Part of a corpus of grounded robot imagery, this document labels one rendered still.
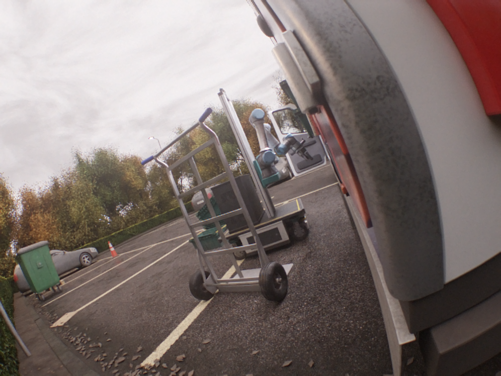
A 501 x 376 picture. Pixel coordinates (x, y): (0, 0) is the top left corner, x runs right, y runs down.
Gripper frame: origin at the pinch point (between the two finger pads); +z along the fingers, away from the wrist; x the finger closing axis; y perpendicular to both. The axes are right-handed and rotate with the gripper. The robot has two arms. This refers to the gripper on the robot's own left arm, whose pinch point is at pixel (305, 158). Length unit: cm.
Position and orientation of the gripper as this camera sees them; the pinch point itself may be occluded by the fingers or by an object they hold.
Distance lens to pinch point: 254.8
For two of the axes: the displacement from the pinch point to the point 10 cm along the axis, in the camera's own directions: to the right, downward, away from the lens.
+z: 6.6, 7.2, -2.1
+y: 6.7, -6.9, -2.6
